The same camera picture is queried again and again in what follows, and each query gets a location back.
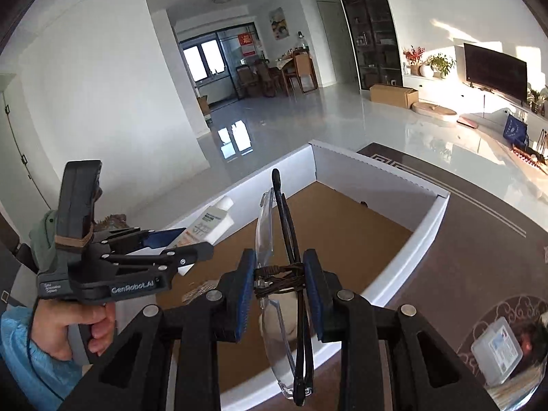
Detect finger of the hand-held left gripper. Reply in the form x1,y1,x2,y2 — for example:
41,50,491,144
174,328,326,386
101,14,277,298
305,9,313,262
103,241,215,275
92,227,189,253

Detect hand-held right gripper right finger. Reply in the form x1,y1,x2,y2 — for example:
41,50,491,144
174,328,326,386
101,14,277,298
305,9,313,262
302,248,499,411

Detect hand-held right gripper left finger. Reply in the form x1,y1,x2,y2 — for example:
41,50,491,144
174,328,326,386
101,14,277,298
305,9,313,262
58,248,260,411

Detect white squeeze tube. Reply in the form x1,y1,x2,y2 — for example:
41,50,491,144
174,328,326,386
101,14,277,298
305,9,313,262
171,196,235,277

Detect brown hair tie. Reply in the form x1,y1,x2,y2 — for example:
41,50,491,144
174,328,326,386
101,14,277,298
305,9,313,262
253,265,307,298

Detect black-armed clear glasses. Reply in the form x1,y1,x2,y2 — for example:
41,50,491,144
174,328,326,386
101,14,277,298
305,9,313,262
253,168,317,407

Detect white cardboard container box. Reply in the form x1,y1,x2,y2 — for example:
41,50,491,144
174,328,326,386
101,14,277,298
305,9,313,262
160,139,451,397

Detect clear plastic lidded box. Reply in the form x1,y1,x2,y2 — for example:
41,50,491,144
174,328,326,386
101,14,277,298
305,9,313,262
471,317,524,387

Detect person's left forearm blue sleeve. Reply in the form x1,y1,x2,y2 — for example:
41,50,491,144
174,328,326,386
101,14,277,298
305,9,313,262
0,306,92,409

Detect person's left hand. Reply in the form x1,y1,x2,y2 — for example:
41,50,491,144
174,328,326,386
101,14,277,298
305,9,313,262
32,300,117,362

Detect rhinestone hair claw clip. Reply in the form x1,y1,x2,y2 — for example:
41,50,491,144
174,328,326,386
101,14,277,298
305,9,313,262
182,282,221,304

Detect person's green grey clothing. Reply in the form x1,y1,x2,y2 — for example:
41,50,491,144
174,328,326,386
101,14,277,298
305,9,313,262
0,210,61,313

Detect glass balcony door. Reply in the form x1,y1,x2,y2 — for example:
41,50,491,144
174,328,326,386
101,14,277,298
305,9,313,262
179,26,264,105

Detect brown cardboard box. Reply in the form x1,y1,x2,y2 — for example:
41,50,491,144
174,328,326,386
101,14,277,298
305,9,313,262
369,83,419,109

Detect wooden dining chair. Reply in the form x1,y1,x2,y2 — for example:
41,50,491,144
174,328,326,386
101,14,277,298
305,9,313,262
293,51,318,94

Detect round beige floor mat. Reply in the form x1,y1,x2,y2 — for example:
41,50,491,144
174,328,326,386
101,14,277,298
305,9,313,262
412,102,458,121

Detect clear bag of metal sticks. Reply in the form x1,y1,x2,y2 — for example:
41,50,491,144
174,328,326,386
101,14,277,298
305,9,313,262
484,368,546,407

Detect black hair accessory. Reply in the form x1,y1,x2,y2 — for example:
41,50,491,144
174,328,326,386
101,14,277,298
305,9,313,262
516,319,548,366

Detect white television cabinet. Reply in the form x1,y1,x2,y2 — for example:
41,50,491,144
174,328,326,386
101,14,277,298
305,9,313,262
402,73,548,138

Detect red flower bouquet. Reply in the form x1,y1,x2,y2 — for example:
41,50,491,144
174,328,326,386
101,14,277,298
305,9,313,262
403,46,424,75

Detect blue tote bag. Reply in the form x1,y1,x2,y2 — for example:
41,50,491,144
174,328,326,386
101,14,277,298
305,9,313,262
503,113,529,146

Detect green potted plant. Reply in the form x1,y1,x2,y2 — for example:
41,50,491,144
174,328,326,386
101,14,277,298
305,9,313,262
428,53,455,78

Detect dark glass display cabinet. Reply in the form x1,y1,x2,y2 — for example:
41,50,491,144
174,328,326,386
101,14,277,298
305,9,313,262
332,0,404,90

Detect flat screen television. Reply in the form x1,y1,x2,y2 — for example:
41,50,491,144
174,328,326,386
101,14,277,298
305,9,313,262
463,43,528,103

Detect large leafy potted plant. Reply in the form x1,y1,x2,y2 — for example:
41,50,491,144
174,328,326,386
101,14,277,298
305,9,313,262
527,86,548,114

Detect thin black cable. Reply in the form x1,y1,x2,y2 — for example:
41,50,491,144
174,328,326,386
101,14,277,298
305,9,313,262
26,302,61,401

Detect wall painting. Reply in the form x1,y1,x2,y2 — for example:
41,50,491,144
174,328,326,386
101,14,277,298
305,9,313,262
269,7,291,40

